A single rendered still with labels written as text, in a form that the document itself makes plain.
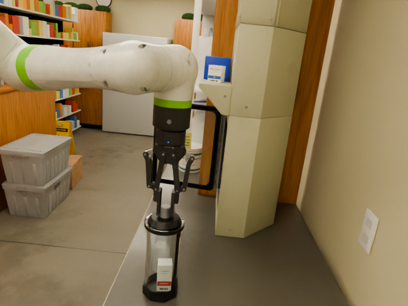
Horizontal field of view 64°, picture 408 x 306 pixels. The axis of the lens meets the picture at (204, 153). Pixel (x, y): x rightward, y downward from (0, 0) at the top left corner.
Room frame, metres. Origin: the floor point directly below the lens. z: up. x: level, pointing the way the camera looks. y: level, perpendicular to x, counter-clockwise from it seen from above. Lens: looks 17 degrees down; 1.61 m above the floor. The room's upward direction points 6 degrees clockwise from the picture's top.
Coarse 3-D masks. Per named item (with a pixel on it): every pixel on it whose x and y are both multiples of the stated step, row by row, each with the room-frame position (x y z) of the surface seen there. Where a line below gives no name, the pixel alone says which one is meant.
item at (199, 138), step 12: (192, 120) 1.45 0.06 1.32; (204, 120) 1.45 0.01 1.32; (192, 132) 1.45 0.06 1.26; (204, 132) 1.45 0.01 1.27; (192, 144) 1.45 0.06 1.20; (204, 144) 1.44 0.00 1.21; (204, 156) 1.44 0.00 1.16; (168, 168) 1.47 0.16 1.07; (180, 168) 1.46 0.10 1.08; (192, 168) 1.45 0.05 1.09; (204, 168) 1.44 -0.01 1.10; (180, 180) 1.46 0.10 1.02; (192, 180) 1.45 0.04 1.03; (204, 180) 1.44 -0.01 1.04
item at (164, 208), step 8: (160, 208) 0.79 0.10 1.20; (168, 208) 0.78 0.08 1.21; (152, 216) 0.79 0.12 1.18; (160, 216) 0.79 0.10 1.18; (168, 216) 0.79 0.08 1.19; (176, 216) 0.80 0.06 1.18; (152, 224) 0.76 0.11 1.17; (160, 224) 0.76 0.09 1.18; (168, 224) 0.76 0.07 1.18; (176, 224) 0.77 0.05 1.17
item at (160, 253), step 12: (180, 216) 0.83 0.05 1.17; (156, 228) 0.75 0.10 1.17; (180, 228) 0.77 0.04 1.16; (156, 240) 0.75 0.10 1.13; (168, 240) 0.75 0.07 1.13; (156, 252) 0.75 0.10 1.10; (168, 252) 0.75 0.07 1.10; (156, 264) 0.75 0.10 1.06; (168, 264) 0.75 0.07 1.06; (156, 276) 0.75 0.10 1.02; (168, 276) 0.76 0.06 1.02; (156, 288) 0.75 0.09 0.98; (168, 288) 0.76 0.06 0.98
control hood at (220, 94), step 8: (200, 88) 1.13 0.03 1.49; (208, 88) 1.13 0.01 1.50; (216, 88) 1.13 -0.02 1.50; (224, 88) 1.13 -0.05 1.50; (232, 88) 1.13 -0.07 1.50; (208, 96) 1.13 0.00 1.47; (216, 96) 1.13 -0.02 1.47; (224, 96) 1.13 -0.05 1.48; (216, 104) 1.13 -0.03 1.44; (224, 104) 1.13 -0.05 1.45; (224, 112) 1.13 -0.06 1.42
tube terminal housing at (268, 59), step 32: (256, 32) 1.13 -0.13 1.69; (288, 32) 1.19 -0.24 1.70; (256, 64) 1.13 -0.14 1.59; (288, 64) 1.21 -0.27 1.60; (256, 96) 1.13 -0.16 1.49; (288, 96) 1.23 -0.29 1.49; (256, 128) 1.13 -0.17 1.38; (288, 128) 1.26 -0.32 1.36; (224, 160) 1.13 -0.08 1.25; (256, 160) 1.13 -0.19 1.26; (224, 192) 1.13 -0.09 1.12; (256, 192) 1.15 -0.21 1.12; (224, 224) 1.13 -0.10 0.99; (256, 224) 1.18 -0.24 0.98
